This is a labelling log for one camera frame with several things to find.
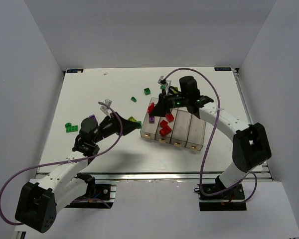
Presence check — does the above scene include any small red lego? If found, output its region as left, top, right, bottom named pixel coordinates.
left=148, top=102, right=155, bottom=115

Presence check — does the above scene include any large red lego brick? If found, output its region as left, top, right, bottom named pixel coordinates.
left=165, top=113, right=174, bottom=122

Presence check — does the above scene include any small red lego brick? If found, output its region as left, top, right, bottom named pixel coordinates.
left=159, top=119, right=168, bottom=128

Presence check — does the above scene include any red rounded lego brick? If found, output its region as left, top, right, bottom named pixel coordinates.
left=159, top=125, right=172, bottom=136

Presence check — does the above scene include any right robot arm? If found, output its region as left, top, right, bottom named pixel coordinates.
left=149, top=76, right=272, bottom=190

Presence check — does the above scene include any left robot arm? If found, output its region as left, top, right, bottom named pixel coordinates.
left=15, top=113, right=140, bottom=233

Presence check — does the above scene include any yellow-green lego brick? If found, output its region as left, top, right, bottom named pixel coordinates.
left=128, top=117, right=137, bottom=122

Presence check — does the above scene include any clear bin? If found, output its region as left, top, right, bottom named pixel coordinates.
left=140, top=98, right=160, bottom=140
left=186, top=116, right=206, bottom=151
left=170, top=110, right=192, bottom=147
left=155, top=109, right=178, bottom=143

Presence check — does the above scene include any small purple lego brick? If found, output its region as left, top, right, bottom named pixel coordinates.
left=89, top=115, right=97, bottom=121

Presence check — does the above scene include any green L-shaped lego plate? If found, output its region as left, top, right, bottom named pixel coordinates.
left=65, top=122, right=79, bottom=133

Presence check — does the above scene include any right blue label sticker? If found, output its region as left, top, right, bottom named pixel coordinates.
left=214, top=67, right=232, bottom=71

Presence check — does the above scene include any blue label sticker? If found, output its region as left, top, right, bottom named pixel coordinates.
left=214, top=67, right=232, bottom=71
left=66, top=69, right=84, bottom=74

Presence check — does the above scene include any left blue label sticker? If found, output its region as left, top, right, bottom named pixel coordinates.
left=66, top=69, right=84, bottom=74

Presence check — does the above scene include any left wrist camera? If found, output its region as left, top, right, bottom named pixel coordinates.
left=99, top=99, right=112, bottom=116

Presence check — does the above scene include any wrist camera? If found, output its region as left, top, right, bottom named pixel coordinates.
left=157, top=76, right=171, bottom=95
left=99, top=99, right=112, bottom=116

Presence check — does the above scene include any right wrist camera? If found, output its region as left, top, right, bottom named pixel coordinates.
left=157, top=76, right=171, bottom=95

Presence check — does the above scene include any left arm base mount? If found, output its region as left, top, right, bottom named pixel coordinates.
left=66, top=173, right=116, bottom=209

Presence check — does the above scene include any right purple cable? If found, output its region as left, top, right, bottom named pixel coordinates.
left=163, top=67, right=259, bottom=206

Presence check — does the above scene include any purple cable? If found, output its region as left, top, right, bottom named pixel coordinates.
left=0, top=101, right=124, bottom=226
left=163, top=67, right=259, bottom=206

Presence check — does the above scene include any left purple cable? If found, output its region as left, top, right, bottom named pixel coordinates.
left=0, top=101, right=124, bottom=226

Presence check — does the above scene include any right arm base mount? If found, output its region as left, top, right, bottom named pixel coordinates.
left=194, top=184, right=247, bottom=212

